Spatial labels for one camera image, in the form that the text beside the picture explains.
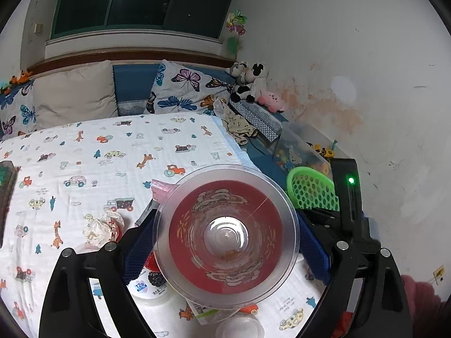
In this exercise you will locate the clear plastic storage box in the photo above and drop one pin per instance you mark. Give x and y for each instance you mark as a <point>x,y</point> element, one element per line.
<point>299,151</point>

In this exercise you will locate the grey patterned cloth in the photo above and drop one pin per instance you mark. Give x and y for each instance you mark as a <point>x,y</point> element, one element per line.
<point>259,121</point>

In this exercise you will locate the wall switch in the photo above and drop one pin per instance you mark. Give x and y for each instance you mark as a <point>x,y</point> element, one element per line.
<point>38,29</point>

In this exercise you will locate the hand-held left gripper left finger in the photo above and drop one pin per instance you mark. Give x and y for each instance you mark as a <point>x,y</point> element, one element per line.
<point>139,253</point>

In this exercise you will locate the person's right forearm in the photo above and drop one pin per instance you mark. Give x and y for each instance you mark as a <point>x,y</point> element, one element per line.
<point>421,306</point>

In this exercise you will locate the pink snack packet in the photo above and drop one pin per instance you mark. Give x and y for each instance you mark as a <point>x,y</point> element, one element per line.
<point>162,190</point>

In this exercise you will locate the wall socket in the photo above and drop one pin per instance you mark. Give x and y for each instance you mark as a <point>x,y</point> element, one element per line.
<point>439,274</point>

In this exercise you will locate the pink plush toy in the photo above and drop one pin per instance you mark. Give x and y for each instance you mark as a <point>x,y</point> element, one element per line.
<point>273,101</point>

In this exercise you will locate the beige crumpled garment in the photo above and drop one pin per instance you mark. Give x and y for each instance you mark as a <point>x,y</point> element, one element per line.
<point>238,125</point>

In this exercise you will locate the small butterfly print pillow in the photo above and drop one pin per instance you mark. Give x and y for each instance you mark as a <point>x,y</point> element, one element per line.
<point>17,112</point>

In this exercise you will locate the beige pillow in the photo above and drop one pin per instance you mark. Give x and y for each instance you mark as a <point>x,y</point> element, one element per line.
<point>75,95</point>

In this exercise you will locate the wooden headboard ledge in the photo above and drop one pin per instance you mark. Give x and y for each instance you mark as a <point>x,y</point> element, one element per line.
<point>141,56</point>

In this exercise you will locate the black white cow plush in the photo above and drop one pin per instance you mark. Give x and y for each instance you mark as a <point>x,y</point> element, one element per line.
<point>246,81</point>

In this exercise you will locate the large butterfly print pillow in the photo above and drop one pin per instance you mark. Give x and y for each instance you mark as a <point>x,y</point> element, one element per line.
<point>186,88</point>

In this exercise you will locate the clear plastic cup red print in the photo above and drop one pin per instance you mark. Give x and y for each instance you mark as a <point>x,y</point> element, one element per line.
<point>225,232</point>

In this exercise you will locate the dark glass window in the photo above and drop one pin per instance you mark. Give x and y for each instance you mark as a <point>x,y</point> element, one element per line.
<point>141,3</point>

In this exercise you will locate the yellow toy truck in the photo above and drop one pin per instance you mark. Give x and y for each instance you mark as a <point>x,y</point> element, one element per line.
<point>322,150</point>

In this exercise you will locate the printed cartoon blanket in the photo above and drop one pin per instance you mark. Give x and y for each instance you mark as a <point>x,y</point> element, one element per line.
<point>105,169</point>

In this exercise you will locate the green plastic mesh basket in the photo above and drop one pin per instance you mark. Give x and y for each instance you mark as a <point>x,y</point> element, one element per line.
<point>310,190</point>

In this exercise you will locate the blue headboard cushion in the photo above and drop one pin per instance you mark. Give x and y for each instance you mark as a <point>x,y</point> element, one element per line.
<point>132,88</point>

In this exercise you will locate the white red wrapper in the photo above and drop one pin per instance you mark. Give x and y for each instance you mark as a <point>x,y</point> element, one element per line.
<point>102,229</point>

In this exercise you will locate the orange plush toy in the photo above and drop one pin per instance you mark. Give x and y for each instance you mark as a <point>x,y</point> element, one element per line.
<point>23,76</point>

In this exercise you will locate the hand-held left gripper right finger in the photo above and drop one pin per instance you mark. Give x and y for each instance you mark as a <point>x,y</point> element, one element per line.
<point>315,253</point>

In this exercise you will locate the white plastic cup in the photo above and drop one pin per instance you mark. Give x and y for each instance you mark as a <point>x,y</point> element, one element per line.
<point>239,327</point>

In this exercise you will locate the white red yogurt cup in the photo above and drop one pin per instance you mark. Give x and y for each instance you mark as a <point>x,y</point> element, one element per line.
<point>148,287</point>

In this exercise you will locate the white green paper packet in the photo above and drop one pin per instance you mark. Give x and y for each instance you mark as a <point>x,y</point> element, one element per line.
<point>202,313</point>

